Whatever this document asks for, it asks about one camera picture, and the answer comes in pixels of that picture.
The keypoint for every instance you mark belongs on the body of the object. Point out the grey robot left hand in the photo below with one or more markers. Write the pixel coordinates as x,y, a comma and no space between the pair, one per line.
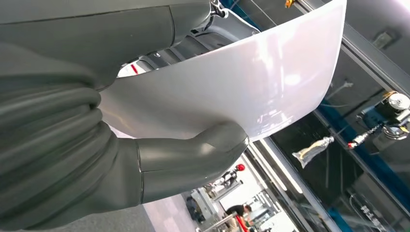
80,38

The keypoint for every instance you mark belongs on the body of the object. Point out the machine with red cap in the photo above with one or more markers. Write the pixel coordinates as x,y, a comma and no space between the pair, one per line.
240,167

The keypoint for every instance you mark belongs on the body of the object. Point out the orange hook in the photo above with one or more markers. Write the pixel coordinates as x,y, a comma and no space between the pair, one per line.
289,3

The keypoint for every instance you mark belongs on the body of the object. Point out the person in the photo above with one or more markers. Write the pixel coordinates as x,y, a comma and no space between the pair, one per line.
237,211

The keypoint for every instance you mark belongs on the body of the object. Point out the silver foil pouch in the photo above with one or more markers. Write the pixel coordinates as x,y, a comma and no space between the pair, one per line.
312,152

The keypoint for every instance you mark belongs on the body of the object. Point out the overhead hoist unit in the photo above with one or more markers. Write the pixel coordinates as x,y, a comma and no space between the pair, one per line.
390,112

